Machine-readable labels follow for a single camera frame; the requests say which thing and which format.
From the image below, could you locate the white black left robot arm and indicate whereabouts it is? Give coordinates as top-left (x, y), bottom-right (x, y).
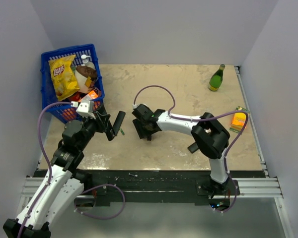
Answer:
top-left (3, 101), bottom-right (115, 238)

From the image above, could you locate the orange carton in basket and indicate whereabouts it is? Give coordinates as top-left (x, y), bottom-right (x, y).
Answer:
top-left (79, 88), bottom-right (102, 102)

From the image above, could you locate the blue plastic basket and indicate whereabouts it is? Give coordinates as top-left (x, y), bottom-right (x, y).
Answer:
top-left (41, 44), bottom-right (105, 123)

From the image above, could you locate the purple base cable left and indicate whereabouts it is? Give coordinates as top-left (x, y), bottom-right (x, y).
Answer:
top-left (74, 183), bottom-right (126, 220)

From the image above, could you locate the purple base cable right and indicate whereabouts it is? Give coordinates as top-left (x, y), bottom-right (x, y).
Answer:
top-left (212, 173), bottom-right (239, 214)

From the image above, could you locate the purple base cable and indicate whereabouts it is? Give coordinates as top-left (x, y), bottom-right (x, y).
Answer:
top-left (74, 183), bottom-right (126, 220)
top-left (212, 173), bottom-right (239, 214)

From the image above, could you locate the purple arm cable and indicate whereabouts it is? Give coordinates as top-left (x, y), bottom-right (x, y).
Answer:
top-left (133, 85), bottom-right (249, 174)
top-left (16, 101), bottom-right (76, 238)

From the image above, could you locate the brown and white pouch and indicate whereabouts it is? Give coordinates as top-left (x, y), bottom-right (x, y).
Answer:
top-left (75, 65), bottom-right (98, 94)

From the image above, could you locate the green glass bottle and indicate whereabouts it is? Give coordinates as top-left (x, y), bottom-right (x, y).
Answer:
top-left (209, 64), bottom-right (225, 91)

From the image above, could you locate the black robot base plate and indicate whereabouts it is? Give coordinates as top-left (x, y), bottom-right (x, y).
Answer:
top-left (33, 169), bottom-right (266, 208)

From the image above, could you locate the aluminium frame rail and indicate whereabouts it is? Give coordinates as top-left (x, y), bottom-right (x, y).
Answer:
top-left (21, 178), bottom-right (283, 198)

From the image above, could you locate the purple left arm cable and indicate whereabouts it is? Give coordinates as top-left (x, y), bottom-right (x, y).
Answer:
top-left (16, 101), bottom-right (76, 238)

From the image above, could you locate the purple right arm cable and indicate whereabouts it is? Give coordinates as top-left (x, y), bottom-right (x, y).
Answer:
top-left (133, 85), bottom-right (249, 174)

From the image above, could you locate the yellow Lays chips bag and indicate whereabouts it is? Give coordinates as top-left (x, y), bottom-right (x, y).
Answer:
top-left (48, 55), bottom-right (79, 102)

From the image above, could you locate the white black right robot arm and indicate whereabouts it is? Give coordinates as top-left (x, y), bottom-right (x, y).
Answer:
top-left (132, 104), bottom-right (230, 195)

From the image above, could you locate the white pump soap bottle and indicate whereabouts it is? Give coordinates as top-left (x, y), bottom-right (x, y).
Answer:
top-left (80, 54), bottom-right (96, 70)

